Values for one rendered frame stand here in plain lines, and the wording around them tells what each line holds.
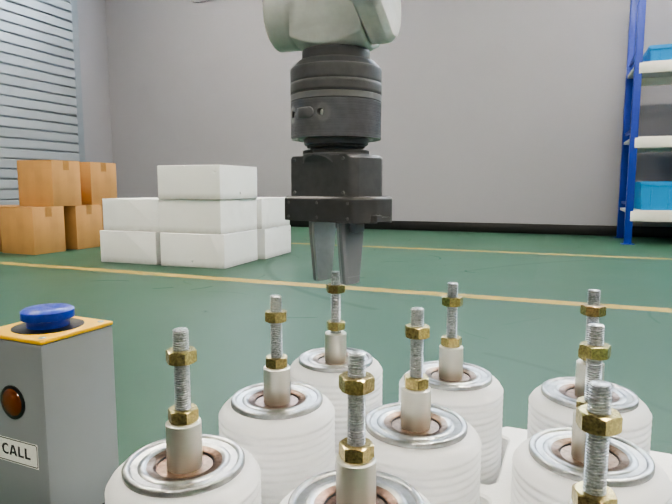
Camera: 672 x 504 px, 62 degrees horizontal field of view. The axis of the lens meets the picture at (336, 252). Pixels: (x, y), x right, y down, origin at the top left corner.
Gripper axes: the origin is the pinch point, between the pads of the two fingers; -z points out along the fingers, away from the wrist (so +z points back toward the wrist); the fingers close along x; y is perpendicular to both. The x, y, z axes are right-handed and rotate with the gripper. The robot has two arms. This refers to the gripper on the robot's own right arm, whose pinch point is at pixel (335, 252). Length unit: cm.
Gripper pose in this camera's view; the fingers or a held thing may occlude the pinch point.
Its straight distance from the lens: 55.7
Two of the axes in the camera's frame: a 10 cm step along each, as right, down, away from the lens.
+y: 6.7, -0.9, 7.4
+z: 0.0, -9.9, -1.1
